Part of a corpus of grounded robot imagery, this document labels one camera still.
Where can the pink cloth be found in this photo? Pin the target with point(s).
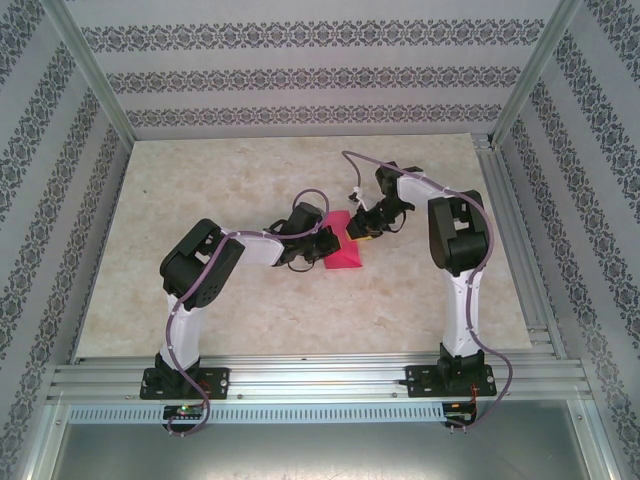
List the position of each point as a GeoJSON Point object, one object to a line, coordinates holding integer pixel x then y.
{"type": "Point", "coordinates": [345, 260]}

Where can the grey metal sheet panel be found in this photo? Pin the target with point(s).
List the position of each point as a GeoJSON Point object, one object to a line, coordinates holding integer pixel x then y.
{"type": "Point", "coordinates": [320, 455]}

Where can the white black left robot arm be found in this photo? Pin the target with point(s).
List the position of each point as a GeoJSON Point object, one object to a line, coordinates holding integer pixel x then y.
{"type": "Point", "coordinates": [200, 265]}

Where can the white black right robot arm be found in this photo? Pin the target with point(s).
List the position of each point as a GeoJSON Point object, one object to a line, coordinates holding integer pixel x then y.
{"type": "Point", "coordinates": [460, 235]}

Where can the aluminium lower frame rail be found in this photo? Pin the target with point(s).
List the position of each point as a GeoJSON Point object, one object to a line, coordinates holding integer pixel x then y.
{"type": "Point", "coordinates": [595, 440]}
{"type": "Point", "coordinates": [42, 440]}

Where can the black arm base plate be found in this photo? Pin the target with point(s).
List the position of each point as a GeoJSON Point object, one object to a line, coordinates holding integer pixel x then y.
{"type": "Point", "coordinates": [220, 382]}
{"type": "Point", "coordinates": [417, 380]}

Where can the aluminium mounting rail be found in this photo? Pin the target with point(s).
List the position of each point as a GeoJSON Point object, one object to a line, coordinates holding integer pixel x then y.
{"type": "Point", "coordinates": [320, 375]}

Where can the aluminium side rail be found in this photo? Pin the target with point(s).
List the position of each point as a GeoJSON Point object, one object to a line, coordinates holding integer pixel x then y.
{"type": "Point", "coordinates": [506, 200]}

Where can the aluminium frame post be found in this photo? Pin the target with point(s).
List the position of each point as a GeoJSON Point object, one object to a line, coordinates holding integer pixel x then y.
{"type": "Point", "coordinates": [537, 75]}
{"type": "Point", "coordinates": [95, 65]}

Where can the small controller board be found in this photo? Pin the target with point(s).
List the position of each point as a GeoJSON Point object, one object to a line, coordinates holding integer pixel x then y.
{"type": "Point", "coordinates": [185, 411]}
{"type": "Point", "coordinates": [460, 412]}

